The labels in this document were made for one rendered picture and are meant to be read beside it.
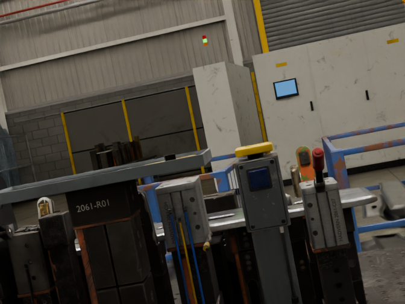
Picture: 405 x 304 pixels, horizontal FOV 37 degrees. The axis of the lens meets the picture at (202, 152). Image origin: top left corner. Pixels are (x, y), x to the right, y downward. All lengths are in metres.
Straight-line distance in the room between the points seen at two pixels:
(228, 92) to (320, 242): 7.98
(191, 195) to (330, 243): 0.27
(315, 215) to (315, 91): 7.94
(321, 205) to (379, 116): 7.99
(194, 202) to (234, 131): 7.95
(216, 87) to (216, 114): 0.41
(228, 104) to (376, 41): 2.32
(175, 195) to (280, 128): 7.94
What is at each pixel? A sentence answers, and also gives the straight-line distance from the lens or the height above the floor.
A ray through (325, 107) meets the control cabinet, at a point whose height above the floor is 1.05.
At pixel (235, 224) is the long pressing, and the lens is 1.24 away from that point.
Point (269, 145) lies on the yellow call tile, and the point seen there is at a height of 1.16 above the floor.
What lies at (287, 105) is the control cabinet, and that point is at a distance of 9.02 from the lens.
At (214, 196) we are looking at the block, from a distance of 1.47.
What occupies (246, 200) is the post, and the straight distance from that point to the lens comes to 0.95.
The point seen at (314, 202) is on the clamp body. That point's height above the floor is 1.03.
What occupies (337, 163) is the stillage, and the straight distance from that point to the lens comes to 2.96.
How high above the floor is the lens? 1.22
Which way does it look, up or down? 3 degrees down
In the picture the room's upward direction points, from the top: 11 degrees counter-clockwise
